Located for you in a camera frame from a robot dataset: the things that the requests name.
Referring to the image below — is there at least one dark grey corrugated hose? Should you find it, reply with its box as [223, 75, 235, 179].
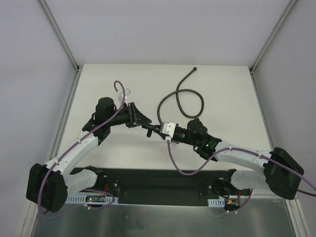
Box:
[157, 65, 205, 129]

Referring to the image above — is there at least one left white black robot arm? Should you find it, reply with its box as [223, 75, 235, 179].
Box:
[26, 97, 152, 213]

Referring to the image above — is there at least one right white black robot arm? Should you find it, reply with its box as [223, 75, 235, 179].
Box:
[167, 118, 304, 200]

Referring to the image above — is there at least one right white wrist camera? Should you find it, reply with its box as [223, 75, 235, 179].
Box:
[160, 122, 177, 141]

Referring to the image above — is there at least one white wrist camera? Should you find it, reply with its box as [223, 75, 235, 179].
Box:
[116, 89, 131, 103]
[160, 122, 177, 141]

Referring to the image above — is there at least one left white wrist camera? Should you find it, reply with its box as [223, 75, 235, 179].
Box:
[116, 89, 131, 103]

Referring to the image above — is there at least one right white slotted cable duct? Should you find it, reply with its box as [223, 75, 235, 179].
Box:
[207, 197, 225, 208]

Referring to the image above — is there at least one white slotted cable duct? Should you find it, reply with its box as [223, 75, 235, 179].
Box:
[65, 194, 112, 205]
[207, 197, 225, 208]

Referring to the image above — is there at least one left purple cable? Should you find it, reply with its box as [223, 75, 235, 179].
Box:
[37, 80, 128, 215]

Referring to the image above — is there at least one left white slotted cable duct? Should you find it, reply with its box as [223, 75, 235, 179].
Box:
[65, 194, 112, 205]

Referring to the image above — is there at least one left aluminium frame post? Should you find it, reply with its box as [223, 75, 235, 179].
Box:
[37, 0, 80, 72]

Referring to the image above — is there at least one aluminium frame post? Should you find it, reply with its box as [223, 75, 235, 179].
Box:
[37, 0, 80, 72]
[249, 0, 299, 75]

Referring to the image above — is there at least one right aluminium frame post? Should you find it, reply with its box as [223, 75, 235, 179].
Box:
[249, 0, 299, 75]

